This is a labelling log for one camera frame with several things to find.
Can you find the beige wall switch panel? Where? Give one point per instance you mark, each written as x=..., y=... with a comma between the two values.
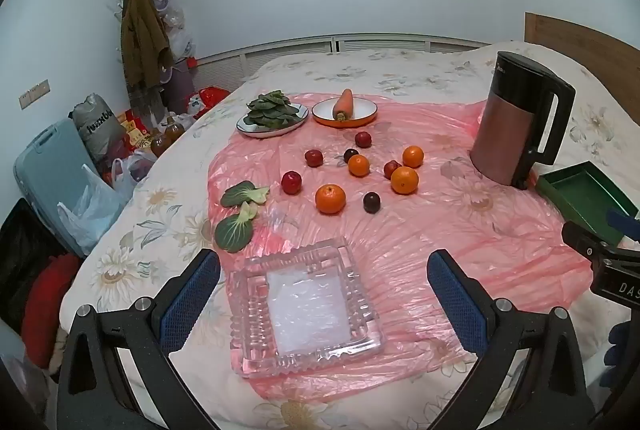
x=34, y=94

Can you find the purple bin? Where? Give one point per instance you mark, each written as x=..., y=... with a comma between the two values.
x=180, y=83

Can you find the person's right hand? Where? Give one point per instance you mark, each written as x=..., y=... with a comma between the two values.
x=622, y=350

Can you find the carrot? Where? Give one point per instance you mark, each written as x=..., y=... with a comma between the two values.
x=343, y=103

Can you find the square clear glass dish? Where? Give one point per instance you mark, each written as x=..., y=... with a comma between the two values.
x=305, y=305

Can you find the floral bedspread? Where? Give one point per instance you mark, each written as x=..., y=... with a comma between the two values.
x=320, y=70

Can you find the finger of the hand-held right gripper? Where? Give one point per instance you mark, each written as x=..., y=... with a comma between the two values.
x=580, y=240
x=625, y=225

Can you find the bok choy leaf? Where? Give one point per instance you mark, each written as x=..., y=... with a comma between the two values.
x=232, y=232
x=240, y=194

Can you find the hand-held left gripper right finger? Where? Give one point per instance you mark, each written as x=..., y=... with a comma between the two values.
x=455, y=300

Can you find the red plum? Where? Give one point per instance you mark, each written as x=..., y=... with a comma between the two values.
x=363, y=139
x=313, y=158
x=390, y=169
x=290, y=182

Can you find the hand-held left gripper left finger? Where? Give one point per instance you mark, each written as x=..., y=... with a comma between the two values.
x=192, y=295

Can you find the white plastic bag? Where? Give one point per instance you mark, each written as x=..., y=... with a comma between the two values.
x=132, y=168
x=92, y=215

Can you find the dark purple plum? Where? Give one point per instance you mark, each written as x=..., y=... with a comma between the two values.
x=351, y=154
x=371, y=202

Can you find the red bag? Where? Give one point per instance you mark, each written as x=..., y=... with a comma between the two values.
x=210, y=100

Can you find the red cloth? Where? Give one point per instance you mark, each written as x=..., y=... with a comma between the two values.
x=47, y=305

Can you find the pile of green leaves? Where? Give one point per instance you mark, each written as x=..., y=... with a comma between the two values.
x=272, y=110

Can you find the olive green coat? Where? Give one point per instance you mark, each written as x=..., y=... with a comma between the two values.
x=142, y=35

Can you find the white plate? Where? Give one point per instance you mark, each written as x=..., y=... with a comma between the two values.
x=272, y=133

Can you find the black bag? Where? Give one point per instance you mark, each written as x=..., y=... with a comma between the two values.
x=25, y=255

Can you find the pink plastic sheet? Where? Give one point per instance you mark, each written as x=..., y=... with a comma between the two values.
x=450, y=220

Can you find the light blue suitcase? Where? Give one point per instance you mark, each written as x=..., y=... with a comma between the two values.
x=47, y=165

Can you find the orange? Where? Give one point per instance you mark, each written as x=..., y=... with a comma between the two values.
x=358, y=165
x=404, y=179
x=413, y=156
x=330, y=199

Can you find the green tray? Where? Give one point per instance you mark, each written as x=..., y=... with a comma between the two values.
x=580, y=195

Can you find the orange rimmed plate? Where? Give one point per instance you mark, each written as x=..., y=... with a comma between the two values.
x=365, y=110

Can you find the grey printed bag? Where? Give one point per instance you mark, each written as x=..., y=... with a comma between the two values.
x=97, y=125

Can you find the copper and black electric kettle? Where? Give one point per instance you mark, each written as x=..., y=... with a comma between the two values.
x=505, y=130

